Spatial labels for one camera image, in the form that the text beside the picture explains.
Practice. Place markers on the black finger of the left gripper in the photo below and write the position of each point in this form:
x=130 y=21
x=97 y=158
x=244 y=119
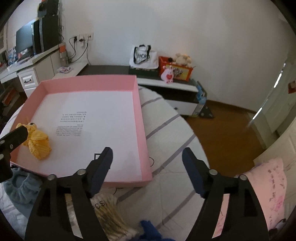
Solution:
x=14 y=139

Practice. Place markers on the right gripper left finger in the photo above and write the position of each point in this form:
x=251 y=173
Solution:
x=98 y=170

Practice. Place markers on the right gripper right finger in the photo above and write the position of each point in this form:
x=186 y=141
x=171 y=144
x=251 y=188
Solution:
x=197 y=171

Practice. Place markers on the yellow crochet toy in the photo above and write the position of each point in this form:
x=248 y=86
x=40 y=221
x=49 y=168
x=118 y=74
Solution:
x=37 y=141

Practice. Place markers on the light blue fleece cloth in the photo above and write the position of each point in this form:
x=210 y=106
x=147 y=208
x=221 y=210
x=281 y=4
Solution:
x=23 y=188

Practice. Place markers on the white striped table cover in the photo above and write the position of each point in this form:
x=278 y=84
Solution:
x=169 y=200

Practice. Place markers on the pink shallow cardboard box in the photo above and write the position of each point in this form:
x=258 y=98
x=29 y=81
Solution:
x=82 y=115

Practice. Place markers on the pink floral pillow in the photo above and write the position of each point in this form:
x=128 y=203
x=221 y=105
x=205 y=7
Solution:
x=270 y=184

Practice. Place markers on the royal blue fuzzy cloth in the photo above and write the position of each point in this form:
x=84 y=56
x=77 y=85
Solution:
x=151 y=233

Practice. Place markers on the white desk with drawers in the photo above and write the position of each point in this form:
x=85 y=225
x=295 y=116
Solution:
x=32 y=71

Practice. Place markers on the red orange storage box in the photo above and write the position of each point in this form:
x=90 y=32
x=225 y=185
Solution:
x=181 y=72

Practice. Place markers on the pink heart plush toy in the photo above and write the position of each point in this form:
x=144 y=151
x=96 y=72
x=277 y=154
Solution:
x=168 y=74

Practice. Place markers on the black computer monitor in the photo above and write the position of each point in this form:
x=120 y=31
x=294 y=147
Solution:
x=24 y=37

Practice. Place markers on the beige plush toy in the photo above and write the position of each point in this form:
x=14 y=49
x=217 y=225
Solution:
x=182 y=60

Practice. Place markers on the black computer tower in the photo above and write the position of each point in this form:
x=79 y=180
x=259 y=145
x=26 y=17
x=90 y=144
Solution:
x=45 y=33

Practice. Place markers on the white tote bag black handles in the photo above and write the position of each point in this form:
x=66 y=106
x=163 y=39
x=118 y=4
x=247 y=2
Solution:
x=144 y=57

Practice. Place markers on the wall power outlet strip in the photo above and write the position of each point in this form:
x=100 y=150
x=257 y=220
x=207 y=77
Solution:
x=86 y=37

